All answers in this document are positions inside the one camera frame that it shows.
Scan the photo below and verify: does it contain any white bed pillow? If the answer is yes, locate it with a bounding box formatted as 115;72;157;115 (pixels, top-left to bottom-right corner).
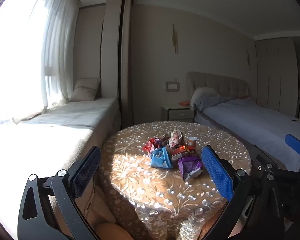
191;87;220;108

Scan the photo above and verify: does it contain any beige floral tablecloth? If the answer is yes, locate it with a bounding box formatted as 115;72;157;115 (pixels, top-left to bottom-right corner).
100;121;252;240

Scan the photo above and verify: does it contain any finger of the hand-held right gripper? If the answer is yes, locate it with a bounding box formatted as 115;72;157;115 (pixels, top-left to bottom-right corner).
252;145;300;180
284;133;300;156

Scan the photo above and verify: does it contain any blue snack packet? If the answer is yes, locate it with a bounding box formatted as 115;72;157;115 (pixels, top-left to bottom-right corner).
150;147;173;168

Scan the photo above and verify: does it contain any orange paper cup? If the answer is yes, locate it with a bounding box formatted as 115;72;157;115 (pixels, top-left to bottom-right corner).
186;136;197;153

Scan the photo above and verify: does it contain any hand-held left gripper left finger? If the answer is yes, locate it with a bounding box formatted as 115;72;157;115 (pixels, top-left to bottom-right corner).
17;145;102;240

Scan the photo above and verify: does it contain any beige upholstered bed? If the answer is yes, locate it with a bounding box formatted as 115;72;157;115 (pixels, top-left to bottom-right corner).
187;71;300;173

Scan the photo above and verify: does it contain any beige square cushion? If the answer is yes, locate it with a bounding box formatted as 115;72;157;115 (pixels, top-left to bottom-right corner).
70;78;102;102

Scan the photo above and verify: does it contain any wall switch panel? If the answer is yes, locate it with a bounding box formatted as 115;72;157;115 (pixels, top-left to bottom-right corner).
166;80;181;92

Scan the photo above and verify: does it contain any purple snack packet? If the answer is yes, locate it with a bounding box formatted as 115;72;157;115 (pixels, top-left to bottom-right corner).
178;155;204;180

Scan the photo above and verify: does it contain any red snack wrapper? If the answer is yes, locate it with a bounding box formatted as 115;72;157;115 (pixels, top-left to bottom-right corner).
143;137;163;153

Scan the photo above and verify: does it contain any light quilted bed blanket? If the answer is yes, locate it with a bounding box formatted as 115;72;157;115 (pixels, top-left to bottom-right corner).
194;97;300;172

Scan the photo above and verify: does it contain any white nightstand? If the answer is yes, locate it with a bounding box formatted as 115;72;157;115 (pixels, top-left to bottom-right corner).
161;104;195;123

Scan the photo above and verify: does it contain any bright window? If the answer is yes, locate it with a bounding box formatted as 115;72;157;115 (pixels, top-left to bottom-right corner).
0;0;49;130

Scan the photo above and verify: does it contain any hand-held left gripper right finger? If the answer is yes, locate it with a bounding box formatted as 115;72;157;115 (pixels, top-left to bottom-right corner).
201;145;284;240

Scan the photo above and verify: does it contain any beige seat cushion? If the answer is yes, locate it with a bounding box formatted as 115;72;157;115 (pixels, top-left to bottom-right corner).
72;177;133;240

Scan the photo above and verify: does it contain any orange red snack box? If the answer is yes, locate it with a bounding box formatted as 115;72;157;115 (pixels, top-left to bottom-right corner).
169;146;190;161

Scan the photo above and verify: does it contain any sheer white curtain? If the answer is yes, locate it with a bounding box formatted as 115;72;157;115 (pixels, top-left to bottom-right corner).
11;0;82;125

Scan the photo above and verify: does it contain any white window seat mattress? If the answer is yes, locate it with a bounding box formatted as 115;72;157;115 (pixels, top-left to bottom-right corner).
0;97;122;205

